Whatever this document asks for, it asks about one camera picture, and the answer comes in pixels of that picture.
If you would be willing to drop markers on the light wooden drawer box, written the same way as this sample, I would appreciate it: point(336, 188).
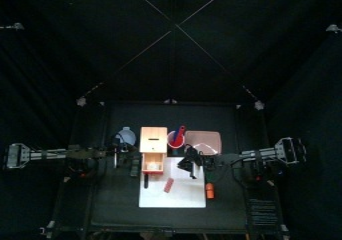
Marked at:
point(154, 139)

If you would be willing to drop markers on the wooden drawer with red front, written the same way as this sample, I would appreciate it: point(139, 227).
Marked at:
point(153, 162)

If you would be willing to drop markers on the pink plastic tray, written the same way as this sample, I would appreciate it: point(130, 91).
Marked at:
point(203, 140)

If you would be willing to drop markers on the white toy item in drawer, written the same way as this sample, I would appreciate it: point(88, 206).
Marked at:
point(154, 166)

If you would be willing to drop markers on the white plastic cutting board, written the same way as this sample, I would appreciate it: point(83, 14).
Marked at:
point(182, 195)

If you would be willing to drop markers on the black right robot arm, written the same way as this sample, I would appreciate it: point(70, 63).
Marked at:
point(262, 154)

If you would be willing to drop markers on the light blue toy pot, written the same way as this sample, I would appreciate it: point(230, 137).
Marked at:
point(126, 136)

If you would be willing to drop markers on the red toy cup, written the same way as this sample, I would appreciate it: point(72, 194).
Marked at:
point(171, 143)

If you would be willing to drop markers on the orange toy carrot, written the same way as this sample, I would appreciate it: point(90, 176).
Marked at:
point(210, 191)

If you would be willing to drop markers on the red striped toy bacon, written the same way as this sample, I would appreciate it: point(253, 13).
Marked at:
point(169, 185)

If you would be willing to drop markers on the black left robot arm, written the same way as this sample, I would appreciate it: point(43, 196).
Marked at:
point(48, 154)

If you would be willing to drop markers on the white text label sticker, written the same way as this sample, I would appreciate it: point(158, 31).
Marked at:
point(262, 211)

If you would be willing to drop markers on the silver frame corner clamp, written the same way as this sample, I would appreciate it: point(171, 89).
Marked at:
point(333, 28)
point(80, 101)
point(259, 105)

